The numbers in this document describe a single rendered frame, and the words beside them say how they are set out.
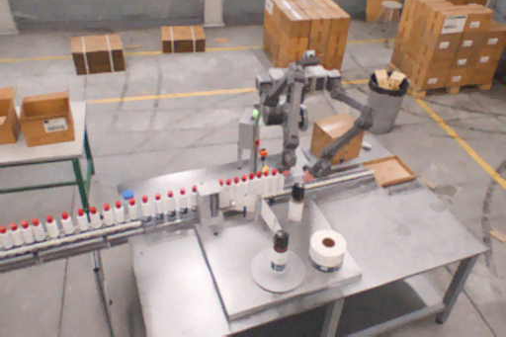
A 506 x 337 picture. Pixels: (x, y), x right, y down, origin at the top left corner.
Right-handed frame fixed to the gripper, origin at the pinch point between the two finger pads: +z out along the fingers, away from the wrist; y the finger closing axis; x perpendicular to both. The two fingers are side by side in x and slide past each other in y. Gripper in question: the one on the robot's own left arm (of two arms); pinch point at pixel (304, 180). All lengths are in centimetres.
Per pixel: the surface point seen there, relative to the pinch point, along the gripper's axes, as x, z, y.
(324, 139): 13.3, -25.8, -25.4
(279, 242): -50, 14, 63
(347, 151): 33.3, -29.0, -19.3
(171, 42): 41, 66, -420
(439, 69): 260, -145, -203
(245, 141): -60, -4, -1
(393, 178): 61, -37, 7
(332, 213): 13.9, 1.9, 25.9
